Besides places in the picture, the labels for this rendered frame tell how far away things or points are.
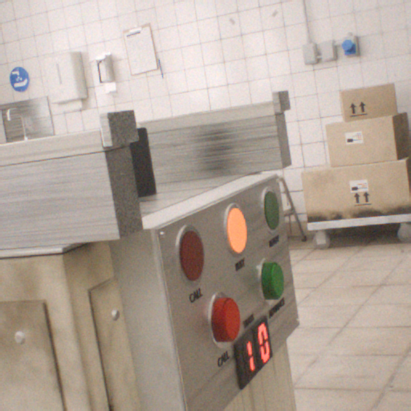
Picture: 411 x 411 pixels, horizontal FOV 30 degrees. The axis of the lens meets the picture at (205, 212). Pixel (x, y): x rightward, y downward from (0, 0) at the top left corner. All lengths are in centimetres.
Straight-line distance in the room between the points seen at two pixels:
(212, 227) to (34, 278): 14
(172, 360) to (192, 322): 3
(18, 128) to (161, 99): 128
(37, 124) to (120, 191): 551
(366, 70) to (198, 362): 433
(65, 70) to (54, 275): 519
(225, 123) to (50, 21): 516
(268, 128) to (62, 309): 31
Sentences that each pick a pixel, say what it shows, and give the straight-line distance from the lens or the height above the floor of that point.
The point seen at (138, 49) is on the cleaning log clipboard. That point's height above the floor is 140.
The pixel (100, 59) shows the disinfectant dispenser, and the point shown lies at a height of 137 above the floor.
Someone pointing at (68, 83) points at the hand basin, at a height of 125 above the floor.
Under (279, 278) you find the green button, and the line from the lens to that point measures 61.
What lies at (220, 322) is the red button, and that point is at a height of 76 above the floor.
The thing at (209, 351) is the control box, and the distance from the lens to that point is 51.
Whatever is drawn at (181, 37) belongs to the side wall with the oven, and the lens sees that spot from 523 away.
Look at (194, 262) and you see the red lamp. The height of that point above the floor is 81.
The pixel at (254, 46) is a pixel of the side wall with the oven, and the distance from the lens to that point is 500.
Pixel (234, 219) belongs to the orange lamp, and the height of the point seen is 82.
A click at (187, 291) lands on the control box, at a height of 79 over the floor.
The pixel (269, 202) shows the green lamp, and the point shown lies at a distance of 62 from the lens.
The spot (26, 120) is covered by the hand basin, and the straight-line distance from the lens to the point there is 598.
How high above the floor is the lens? 90
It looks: 8 degrees down
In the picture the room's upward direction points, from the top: 9 degrees counter-clockwise
